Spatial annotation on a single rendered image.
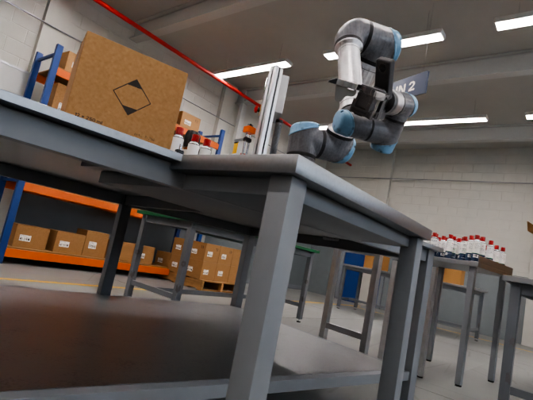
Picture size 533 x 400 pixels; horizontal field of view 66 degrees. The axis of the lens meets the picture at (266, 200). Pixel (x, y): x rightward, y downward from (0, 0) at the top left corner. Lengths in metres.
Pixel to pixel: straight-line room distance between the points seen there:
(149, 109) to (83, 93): 0.18
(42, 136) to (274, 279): 0.58
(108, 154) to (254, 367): 0.59
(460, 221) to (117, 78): 8.59
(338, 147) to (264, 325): 0.96
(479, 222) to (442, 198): 0.89
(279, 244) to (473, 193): 8.72
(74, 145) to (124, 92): 0.31
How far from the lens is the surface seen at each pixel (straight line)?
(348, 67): 1.42
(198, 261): 5.85
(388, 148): 1.36
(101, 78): 1.27
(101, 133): 1.01
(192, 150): 1.86
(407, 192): 9.85
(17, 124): 1.01
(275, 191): 0.88
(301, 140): 1.60
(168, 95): 1.31
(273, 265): 0.84
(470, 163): 9.66
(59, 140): 1.03
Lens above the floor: 0.61
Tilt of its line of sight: 8 degrees up
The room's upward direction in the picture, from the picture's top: 11 degrees clockwise
